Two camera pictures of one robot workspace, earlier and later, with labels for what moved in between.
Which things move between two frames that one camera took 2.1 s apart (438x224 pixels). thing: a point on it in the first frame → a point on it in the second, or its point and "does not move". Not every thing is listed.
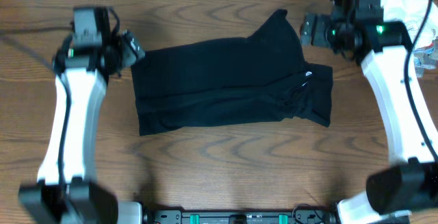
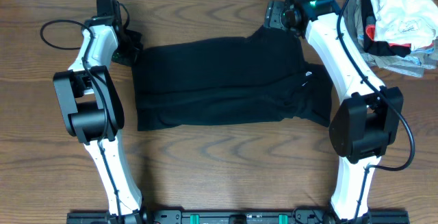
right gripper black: (319, 39) → (274, 15)
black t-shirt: (263, 76) does not move
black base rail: (300, 216) does not move
